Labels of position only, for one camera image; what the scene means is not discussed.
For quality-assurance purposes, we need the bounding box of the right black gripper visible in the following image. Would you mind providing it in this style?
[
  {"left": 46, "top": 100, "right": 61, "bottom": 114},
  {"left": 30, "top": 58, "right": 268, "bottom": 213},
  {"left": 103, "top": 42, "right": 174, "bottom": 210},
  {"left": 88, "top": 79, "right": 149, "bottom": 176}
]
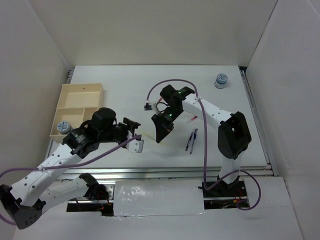
[{"left": 151, "top": 106, "right": 183, "bottom": 143}]

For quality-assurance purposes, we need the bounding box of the yellow pen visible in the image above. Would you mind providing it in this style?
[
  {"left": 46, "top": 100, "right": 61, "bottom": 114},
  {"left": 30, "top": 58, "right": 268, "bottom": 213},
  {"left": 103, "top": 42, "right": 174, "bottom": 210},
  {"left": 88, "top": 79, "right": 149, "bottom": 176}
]
[{"left": 141, "top": 132, "right": 166, "bottom": 146}]

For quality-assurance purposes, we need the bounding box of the blue white tape roll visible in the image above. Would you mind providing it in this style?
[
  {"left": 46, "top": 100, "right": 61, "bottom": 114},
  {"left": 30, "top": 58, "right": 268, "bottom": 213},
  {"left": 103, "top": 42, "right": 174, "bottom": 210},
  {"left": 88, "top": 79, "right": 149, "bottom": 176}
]
[
  {"left": 214, "top": 73, "right": 228, "bottom": 89},
  {"left": 56, "top": 120, "right": 72, "bottom": 135}
]

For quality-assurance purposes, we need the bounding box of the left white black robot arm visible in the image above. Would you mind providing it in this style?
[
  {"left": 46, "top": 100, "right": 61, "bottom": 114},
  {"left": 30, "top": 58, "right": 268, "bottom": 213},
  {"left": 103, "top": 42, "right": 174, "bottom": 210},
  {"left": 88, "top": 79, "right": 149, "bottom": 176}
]
[{"left": 0, "top": 107, "right": 144, "bottom": 230}]

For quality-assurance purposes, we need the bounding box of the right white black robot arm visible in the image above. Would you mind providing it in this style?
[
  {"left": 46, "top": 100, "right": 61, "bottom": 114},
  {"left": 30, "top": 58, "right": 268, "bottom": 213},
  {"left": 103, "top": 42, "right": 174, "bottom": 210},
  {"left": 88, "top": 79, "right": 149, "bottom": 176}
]
[{"left": 151, "top": 84, "right": 252, "bottom": 196}]

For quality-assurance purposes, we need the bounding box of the left blue pen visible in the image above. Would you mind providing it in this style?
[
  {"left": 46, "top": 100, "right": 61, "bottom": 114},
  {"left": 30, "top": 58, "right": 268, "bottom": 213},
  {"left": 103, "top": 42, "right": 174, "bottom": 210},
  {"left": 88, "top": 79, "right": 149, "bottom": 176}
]
[{"left": 185, "top": 129, "right": 196, "bottom": 151}]

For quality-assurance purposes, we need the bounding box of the blue pen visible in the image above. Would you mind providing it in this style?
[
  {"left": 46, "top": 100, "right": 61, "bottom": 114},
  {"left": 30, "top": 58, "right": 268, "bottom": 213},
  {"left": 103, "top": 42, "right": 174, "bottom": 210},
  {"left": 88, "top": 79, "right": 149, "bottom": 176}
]
[
  {"left": 189, "top": 128, "right": 198, "bottom": 154},
  {"left": 185, "top": 129, "right": 196, "bottom": 151}
]

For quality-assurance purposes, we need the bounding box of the red clear pen right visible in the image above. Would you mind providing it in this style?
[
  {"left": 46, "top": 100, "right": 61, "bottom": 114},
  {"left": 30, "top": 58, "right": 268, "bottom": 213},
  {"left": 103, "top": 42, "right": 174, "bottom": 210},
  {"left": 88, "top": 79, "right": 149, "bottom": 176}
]
[{"left": 187, "top": 116, "right": 198, "bottom": 123}]

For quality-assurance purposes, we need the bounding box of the right blue pen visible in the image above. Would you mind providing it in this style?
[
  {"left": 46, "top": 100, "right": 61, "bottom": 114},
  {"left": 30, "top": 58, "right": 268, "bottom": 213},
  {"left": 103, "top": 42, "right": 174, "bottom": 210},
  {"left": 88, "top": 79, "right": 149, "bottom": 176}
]
[{"left": 189, "top": 128, "right": 198, "bottom": 154}]

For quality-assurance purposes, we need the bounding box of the cream compartment organizer tray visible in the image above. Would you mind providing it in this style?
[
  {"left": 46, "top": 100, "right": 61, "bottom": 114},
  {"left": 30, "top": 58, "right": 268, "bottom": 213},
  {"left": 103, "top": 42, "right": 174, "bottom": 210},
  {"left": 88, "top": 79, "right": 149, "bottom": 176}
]
[{"left": 50, "top": 83, "right": 104, "bottom": 143}]

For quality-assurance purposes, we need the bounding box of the white foil cover sheet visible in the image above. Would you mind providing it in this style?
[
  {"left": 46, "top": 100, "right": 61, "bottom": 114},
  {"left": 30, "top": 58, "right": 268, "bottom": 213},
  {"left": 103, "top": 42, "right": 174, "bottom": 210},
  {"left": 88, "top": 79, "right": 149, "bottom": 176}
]
[{"left": 113, "top": 179, "right": 205, "bottom": 217}]

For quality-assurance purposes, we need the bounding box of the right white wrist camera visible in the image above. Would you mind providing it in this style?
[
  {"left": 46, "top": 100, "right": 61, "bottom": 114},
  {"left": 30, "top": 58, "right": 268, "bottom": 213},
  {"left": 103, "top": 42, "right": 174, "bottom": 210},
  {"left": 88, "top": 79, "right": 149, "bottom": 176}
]
[{"left": 144, "top": 101, "right": 162, "bottom": 115}]

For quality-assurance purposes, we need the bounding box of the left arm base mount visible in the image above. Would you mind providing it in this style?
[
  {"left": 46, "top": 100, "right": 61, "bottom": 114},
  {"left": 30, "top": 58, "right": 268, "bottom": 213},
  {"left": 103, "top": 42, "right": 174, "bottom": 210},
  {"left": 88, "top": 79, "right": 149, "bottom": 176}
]
[{"left": 66, "top": 173, "right": 115, "bottom": 217}]

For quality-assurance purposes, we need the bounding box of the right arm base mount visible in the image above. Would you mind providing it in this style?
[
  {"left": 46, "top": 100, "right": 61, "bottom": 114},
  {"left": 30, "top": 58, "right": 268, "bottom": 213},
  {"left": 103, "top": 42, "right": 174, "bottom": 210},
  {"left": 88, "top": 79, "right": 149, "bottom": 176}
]
[{"left": 198, "top": 179, "right": 250, "bottom": 210}]

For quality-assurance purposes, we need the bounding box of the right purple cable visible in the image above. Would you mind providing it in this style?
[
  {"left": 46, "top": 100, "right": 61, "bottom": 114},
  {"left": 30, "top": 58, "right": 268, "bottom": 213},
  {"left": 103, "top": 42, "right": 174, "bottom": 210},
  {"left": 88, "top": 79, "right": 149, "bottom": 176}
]
[{"left": 146, "top": 79, "right": 263, "bottom": 212}]

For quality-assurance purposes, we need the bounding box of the purple cable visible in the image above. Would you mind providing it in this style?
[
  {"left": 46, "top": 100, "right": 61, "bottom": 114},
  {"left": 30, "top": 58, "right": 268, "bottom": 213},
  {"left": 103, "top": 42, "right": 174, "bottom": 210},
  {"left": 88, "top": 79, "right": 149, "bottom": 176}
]
[
  {"left": 146, "top": 79, "right": 263, "bottom": 212},
  {"left": 0, "top": 134, "right": 142, "bottom": 225}
]

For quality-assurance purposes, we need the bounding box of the aluminium front rail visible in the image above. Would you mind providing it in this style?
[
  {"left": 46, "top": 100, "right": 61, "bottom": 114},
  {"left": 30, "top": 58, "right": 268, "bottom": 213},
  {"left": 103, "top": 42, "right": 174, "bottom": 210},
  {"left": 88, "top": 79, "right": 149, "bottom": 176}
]
[{"left": 49, "top": 167, "right": 273, "bottom": 181}]

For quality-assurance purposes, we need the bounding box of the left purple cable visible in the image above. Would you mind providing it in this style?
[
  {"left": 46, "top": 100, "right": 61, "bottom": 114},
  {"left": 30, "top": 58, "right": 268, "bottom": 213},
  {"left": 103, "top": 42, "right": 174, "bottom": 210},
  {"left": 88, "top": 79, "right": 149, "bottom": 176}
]
[{"left": 0, "top": 134, "right": 142, "bottom": 225}]

